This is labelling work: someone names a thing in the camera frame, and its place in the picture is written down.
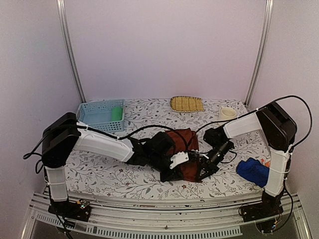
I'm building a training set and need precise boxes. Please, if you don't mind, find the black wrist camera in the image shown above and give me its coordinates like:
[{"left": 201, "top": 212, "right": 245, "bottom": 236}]
[
  {"left": 152, "top": 132, "right": 175, "bottom": 156},
  {"left": 203, "top": 126, "right": 228, "bottom": 147}
]

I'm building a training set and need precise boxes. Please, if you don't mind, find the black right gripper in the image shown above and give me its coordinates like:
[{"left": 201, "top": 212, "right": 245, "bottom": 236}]
[{"left": 195, "top": 141, "right": 232, "bottom": 182}]

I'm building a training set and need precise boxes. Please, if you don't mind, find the aluminium front rail base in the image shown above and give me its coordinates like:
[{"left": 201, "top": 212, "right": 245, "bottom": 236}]
[{"left": 21, "top": 192, "right": 314, "bottom": 239}]

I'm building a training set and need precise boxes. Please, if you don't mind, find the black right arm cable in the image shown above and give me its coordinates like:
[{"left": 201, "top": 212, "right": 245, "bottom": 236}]
[{"left": 185, "top": 94, "right": 314, "bottom": 234}]

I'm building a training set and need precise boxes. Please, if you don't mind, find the blue rolled towel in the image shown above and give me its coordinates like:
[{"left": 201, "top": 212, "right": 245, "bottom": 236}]
[{"left": 236, "top": 157, "right": 269, "bottom": 188}]

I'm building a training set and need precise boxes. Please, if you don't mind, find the right aluminium frame post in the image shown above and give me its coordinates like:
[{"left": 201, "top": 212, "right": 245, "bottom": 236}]
[{"left": 245, "top": 0, "right": 274, "bottom": 107}]

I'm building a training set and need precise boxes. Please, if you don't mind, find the light blue plastic basket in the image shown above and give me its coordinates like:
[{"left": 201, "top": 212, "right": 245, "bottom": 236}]
[{"left": 76, "top": 99, "right": 125, "bottom": 132}]

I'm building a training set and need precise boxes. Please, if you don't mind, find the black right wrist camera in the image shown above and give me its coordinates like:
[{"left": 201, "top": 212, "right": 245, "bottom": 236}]
[{"left": 203, "top": 126, "right": 228, "bottom": 147}]

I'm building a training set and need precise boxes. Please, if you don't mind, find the cream cylindrical cup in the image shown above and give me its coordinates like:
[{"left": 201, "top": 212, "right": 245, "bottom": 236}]
[{"left": 219, "top": 107, "right": 237, "bottom": 120}]

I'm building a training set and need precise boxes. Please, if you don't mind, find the left aluminium frame post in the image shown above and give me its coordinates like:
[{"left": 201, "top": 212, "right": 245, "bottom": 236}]
[{"left": 56, "top": 0, "right": 86, "bottom": 103}]

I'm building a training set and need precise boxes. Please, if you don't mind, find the woven bamboo tray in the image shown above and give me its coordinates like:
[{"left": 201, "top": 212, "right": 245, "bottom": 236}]
[{"left": 170, "top": 96, "right": 204, "bottom": 113}]

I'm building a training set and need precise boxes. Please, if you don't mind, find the brown towel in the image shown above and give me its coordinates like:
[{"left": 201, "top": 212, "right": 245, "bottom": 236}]
[{"left": 165, "top": 128, "right": 202, "bottom": 183}]

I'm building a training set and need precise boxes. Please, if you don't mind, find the aluminium frame post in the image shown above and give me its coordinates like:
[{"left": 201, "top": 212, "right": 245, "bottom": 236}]
[
  {"left": 56, "top": 0, "right": 86, "bottom": 103},
  {"left": 245, "top": 0, "right": 274, "bottom": 107}
]

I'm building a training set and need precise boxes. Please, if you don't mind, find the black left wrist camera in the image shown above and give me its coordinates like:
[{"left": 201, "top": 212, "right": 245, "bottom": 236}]
[{"left": 152, "top": 132, "right": 175, "bottom": 156}]

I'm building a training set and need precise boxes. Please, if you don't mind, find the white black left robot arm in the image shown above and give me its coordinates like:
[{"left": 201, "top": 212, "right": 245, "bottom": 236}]
[{"left": 41, "top": 112, "right": 189, "bottom": 216}]

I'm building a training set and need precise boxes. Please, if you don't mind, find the orange patterned towel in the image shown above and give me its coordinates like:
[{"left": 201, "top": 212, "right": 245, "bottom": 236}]
[{"left": 260, "top": 158, "right": 271, "bottom": 168}]

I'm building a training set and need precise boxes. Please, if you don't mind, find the green microfiber towel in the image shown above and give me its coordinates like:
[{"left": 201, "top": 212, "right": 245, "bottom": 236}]
[{"left": 111, "top": 106, "right": 123, "bottom": 121}]

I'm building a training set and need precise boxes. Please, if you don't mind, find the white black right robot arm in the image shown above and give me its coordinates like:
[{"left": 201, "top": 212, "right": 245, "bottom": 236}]
[{"left": 196, "top": 102, "right": 297, "bottom": 217}]

